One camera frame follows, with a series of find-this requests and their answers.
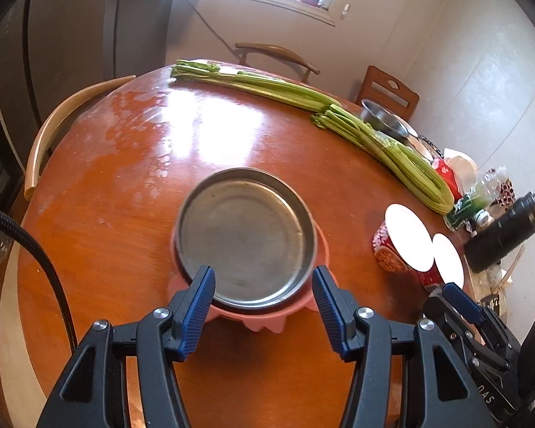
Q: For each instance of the light wooden chair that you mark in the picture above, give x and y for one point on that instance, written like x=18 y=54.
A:
x=40 y=142

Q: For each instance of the pink plastic plate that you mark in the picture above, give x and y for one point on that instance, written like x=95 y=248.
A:
x=267 y=321

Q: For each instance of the red snack packet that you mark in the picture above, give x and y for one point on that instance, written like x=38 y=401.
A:
x=446 y=176

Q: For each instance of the white plastic bag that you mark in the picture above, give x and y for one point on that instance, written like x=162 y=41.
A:
x=463 y=167

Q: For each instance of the red patterned bag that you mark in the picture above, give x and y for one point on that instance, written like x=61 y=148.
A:
x=504 y=194

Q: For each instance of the thin celery bunch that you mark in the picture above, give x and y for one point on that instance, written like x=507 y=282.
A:
x=258 y=84

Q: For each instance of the curved dark wooden chair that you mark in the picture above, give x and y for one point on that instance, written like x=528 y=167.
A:
x=276 y=51

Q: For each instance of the wooden tongs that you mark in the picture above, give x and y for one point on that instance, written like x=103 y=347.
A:
x=512 y=267

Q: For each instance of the red instant noodle bowl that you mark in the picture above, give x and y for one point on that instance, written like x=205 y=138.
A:
x=408 y=236
x=448 y=258

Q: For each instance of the black thermos flask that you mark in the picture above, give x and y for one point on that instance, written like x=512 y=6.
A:
x=504 y=232

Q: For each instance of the round metal pan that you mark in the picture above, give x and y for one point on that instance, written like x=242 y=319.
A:
x=245 y=240

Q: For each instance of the brown wooden chair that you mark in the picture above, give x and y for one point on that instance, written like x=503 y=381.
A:
x=388 y=91

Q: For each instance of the grey refrigerator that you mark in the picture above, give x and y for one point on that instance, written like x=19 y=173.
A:
x=62 y=31

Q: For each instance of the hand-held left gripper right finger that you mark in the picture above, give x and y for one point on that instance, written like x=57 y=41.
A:
x=330 y=312

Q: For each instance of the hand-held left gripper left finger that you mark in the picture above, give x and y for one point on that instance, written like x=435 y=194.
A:
x=196 y=312

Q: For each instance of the small stainless steel bowl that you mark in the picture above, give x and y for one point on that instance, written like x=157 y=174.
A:
x=381 y=118

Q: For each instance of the thick celery bunch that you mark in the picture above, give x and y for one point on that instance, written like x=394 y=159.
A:
x=392 y=160

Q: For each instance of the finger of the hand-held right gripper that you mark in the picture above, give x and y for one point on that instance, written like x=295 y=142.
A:
x=446 y=321
x=463 y=303

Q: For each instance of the clear bottle with green label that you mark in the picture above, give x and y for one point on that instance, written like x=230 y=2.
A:
x=468 y=205

